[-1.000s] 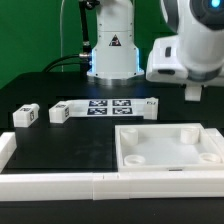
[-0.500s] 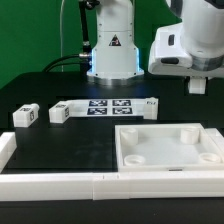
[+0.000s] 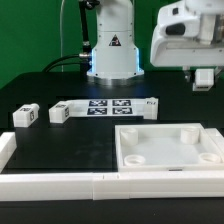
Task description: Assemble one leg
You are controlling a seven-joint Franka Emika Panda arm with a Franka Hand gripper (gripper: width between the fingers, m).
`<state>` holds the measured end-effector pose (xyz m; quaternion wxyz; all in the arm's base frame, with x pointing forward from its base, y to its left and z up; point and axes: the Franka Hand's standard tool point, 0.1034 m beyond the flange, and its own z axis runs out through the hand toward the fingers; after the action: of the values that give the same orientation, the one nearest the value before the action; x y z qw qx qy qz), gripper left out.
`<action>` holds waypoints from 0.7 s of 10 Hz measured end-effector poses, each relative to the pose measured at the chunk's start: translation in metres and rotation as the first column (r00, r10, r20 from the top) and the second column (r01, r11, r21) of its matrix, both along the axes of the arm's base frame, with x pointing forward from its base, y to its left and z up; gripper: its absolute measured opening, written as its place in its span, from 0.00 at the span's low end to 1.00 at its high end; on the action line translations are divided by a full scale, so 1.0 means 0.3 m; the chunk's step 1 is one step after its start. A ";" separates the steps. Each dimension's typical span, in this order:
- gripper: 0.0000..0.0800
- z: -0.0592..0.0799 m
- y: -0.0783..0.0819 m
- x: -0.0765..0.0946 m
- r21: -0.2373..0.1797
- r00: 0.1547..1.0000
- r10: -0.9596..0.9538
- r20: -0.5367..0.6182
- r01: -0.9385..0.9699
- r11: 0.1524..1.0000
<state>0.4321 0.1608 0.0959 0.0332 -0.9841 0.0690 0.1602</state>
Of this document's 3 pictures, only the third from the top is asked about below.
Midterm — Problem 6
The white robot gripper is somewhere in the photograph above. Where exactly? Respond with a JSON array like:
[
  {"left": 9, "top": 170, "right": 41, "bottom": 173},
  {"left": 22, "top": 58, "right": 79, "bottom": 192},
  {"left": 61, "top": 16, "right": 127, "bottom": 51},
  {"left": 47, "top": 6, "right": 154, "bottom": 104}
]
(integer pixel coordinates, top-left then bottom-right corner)
[{"left": 150, "top": 27, "right": 224, "bottom": 82}]

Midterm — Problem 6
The white square tabletop part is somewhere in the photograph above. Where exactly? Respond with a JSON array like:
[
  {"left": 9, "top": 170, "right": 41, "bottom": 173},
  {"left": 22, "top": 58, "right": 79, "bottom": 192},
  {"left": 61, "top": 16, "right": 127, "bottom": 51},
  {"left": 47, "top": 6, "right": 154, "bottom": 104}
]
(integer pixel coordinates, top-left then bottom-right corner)
[{"left": 115, "top": 123, "right": 224, "bottom": 172}]

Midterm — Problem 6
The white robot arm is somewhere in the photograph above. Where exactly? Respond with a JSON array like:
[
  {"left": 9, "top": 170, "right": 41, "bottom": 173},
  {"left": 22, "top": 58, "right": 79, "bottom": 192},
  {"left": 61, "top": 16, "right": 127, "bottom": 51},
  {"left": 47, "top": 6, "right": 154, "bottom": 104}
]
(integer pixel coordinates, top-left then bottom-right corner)
[{"left": 87, "top": 0, "right": 224, "bottom": 88}]

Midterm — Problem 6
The white U-shaped obstacle fence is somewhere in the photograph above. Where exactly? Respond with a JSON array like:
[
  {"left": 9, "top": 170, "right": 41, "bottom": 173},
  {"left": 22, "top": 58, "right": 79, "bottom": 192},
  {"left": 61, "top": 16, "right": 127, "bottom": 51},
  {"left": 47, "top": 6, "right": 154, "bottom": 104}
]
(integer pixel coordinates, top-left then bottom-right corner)
[{"left": 0, "top": 132, "right": 224, "bottom": 201}]

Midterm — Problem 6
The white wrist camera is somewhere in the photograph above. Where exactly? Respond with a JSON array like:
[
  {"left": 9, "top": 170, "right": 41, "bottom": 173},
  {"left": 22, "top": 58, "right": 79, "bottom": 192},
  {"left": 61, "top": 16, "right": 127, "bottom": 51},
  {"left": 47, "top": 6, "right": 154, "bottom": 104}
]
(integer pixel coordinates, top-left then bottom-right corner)
[{"left": 157, "top": 0, "right": 214, "bottom": 43}]

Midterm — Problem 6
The white marker base plate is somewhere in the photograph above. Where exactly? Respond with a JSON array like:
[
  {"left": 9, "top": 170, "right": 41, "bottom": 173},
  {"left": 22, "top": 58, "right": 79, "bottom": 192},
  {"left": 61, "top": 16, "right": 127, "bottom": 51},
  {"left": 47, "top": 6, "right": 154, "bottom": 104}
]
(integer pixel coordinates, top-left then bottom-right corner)
[{"left": 68, "top": 98, "right": 145, "bottom": 117}]

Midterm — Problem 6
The black cable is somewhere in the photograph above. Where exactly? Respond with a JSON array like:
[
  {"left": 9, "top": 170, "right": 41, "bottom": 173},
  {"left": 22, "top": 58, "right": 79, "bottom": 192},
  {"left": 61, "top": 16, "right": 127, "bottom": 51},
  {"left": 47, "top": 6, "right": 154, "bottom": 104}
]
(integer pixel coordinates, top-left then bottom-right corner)
[{"left": 42, "top": 53, "right": 93, "bottom": 73}]

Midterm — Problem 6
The grey cable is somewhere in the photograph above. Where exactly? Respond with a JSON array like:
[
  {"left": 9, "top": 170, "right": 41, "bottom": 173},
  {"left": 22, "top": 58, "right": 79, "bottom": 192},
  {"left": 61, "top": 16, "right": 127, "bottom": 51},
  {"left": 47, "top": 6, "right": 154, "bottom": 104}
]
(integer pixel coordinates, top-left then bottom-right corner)
[{"left": 59, "top": 0, "right": 66, "bottom": 73}]

